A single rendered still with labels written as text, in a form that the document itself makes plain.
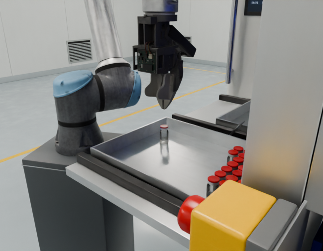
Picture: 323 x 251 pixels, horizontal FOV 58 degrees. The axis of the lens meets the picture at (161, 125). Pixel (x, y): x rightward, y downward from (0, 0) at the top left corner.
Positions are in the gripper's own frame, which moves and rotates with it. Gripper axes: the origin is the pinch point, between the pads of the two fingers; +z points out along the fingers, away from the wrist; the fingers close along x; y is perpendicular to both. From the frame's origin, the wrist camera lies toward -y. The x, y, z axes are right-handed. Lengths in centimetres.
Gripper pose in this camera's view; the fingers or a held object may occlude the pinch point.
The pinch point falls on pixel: (165, 103)
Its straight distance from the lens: 70.1
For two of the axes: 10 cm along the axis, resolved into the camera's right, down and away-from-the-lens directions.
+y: -6.5, 2.9, -7.1
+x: 7.6, 2.5, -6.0
